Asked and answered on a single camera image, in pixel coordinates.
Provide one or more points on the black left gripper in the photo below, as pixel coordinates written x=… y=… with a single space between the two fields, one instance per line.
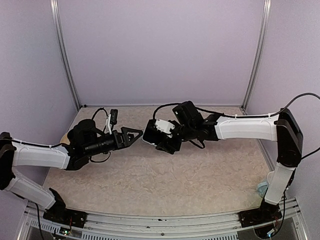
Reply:
x=126 y=142

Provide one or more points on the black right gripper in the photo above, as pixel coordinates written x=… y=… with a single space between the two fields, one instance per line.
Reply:
x=168 y=144

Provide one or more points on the black phone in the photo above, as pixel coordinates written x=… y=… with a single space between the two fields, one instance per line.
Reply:
x=150 y=128

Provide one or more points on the light blue phone case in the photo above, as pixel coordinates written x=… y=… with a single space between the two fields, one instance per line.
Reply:
x=149 y=139

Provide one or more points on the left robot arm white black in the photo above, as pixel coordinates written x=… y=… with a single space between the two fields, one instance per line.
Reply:
x=85 y=141

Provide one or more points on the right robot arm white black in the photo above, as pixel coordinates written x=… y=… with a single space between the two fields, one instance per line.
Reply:
x=280 y=127

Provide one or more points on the black mug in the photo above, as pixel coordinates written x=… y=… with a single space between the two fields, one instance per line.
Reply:
x=70 y=135

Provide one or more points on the beige saucer plate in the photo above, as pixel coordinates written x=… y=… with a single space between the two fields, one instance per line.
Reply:
x=65 y=140

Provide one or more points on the white cup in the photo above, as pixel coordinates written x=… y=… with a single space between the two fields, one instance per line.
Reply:
x=270 y=177

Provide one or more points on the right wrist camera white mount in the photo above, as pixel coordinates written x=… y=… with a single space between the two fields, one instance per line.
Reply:
x=165 y=127

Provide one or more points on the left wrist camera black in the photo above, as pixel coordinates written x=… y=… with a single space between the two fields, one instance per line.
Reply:
x=111 y=120

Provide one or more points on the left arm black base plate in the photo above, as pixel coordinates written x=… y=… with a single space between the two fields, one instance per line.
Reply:
x=69 y=217

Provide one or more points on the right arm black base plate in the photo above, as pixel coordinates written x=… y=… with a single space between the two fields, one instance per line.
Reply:
x=257 y=216

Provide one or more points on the aluminium front rail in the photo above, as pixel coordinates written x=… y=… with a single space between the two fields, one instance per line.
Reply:
x=102 y=226

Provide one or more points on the left aluminium frame post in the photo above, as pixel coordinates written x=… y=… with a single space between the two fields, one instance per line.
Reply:
x=54 y=5

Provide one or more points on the aluminium frame post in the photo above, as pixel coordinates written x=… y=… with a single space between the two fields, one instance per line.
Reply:
x=54 y=5
x=258 y=53

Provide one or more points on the right aluminium frame post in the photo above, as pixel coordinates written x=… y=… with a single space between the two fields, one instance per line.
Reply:
x=258 y=53

